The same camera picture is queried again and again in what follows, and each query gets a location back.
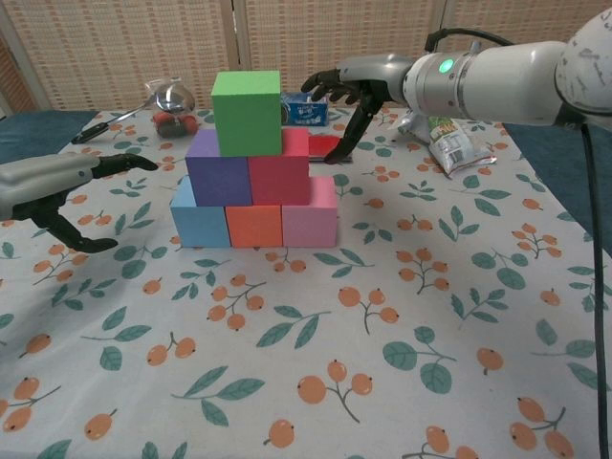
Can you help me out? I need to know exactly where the crumpled green white snack bag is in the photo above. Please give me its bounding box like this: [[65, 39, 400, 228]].
[[396, 108, 498, 181]]

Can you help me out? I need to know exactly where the red foam cube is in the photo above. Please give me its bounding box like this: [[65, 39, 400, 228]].
[[247, 128, 311, 206]]

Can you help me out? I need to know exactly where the pink foam cube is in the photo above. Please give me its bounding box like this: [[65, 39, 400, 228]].
[[280, 175, 339, 249]]

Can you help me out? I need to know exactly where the orange foam cube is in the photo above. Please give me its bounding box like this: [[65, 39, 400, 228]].
[[225, 204, 284, 249]]

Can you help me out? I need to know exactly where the purple foam cube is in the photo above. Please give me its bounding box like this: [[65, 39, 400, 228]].
[[185, 129, 252, 208]]

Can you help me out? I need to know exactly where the steel ladle black handle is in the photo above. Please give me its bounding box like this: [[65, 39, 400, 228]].
[[71, 83, 197, 144]]

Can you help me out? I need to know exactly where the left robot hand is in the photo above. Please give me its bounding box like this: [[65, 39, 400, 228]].
[[0, 152, 160, 254]]

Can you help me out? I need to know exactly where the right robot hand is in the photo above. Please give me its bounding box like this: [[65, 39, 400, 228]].
[[300, 53, 415, 164]]

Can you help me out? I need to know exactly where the green foam cube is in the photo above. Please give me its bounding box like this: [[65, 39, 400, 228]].
[[210, 70, 282, 158]]

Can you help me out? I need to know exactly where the floral print tablecloth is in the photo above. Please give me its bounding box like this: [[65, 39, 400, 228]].
[[0, 107, 612, 459]]

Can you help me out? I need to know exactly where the bamboo folding screen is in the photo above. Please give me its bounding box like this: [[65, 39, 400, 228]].
[[0, 0, 612, 114]]

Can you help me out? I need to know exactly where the light blue foam cube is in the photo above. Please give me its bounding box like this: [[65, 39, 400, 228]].
[[169, 175, 233, 250]]

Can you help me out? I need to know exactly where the blue cookie package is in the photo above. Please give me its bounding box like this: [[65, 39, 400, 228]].
[[279, 90, 331, 127]]

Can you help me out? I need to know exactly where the red flat case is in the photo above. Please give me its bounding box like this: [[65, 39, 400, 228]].
[[308, 135, 355, 164]]

